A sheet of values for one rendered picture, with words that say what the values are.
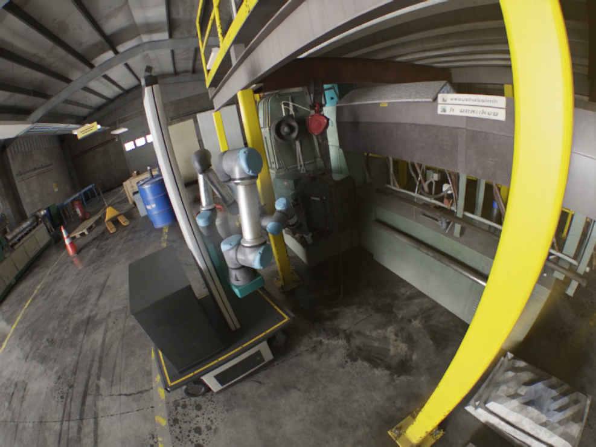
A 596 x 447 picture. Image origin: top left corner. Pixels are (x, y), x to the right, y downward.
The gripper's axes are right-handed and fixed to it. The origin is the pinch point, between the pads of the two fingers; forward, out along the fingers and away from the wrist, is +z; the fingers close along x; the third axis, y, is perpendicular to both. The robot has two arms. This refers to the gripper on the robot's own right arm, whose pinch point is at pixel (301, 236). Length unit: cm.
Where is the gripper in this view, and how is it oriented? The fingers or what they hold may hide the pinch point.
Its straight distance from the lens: 148.2
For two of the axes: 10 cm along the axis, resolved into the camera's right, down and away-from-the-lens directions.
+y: -6.2, 7.2, -3.2
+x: 7.1, 3.3, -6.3
